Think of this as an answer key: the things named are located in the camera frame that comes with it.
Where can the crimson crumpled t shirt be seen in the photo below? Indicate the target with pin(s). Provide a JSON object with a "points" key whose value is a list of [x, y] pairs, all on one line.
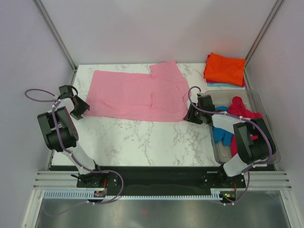
{"points": [[238, 108]]}

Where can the pink t shirt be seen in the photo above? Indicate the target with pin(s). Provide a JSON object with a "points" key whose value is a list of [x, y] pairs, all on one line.
{"points": [[160, 96]]}

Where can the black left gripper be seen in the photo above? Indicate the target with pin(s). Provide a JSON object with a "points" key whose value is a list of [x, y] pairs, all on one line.
{"points": [[84, 107]]}

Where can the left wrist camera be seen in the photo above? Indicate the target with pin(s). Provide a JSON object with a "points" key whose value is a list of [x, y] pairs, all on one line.
{"points": [[67, 91]]}

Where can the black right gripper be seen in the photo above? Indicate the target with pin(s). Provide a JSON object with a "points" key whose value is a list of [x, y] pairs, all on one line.
{"points": [[189, 115]]}

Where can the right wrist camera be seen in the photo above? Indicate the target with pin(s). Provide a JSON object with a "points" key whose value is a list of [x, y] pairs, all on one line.
{"points": [[205, 102]]}

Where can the left aluminium frame post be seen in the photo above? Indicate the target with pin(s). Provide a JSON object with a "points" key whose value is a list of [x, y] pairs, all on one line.
{"points": [[54, 32]]}

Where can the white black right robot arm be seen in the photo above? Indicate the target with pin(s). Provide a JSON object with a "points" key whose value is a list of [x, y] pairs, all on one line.
{"points": [[253, 140]]}

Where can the aluminium frame post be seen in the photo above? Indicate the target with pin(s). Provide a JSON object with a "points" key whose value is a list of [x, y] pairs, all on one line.
{"points": [[266, 25], [54, 32]]}

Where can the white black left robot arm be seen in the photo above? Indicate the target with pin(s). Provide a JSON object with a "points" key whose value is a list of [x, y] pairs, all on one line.
{"points": [[60, 135]]}

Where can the white slotted cable duct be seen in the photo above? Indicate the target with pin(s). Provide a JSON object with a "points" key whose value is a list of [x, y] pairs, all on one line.
{"points": [[105, 195]]}

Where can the teal folded t shirt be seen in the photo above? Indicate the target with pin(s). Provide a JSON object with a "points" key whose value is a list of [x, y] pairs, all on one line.
{"points": [[220, 85]]}

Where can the orange folded t shirt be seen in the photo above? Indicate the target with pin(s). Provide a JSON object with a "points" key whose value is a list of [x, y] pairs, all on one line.
{"points": [[224, 69]]}

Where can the aluminium front frame rail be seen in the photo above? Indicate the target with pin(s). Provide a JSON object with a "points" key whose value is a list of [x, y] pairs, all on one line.
{"points": [[259, 180]]}

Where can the blue crumpled t shirt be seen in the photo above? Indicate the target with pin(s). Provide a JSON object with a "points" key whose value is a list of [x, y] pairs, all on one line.
{"points": [[221, 135]]}

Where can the clear plastic bin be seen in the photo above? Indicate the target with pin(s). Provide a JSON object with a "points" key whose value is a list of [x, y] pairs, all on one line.
{"points": [[252, 102]]}

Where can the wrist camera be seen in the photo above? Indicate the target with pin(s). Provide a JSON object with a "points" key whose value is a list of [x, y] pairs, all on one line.
{"points": [[205, 102], [67, 91]]}

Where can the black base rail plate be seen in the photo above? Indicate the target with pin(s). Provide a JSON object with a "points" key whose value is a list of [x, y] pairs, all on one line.
{"points": [[150, 180]]}

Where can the right aluminium frame post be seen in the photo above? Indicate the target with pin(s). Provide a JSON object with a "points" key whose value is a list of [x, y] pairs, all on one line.
{"points": [[266, 25]]}

